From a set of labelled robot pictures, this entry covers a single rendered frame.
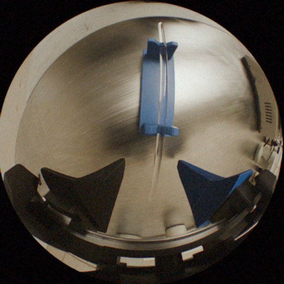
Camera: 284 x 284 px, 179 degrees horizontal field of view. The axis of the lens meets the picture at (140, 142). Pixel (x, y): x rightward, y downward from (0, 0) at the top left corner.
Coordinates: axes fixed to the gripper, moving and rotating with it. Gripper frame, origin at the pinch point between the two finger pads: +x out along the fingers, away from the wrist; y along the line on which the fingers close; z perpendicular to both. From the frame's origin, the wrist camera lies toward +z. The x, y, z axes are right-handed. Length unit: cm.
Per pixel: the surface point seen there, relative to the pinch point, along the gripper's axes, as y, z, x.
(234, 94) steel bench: -13.8, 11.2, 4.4
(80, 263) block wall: 32, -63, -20
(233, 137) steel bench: -14.6, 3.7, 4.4
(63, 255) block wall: 49, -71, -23
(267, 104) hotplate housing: -25.7, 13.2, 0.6
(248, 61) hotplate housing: -21.4, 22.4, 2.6
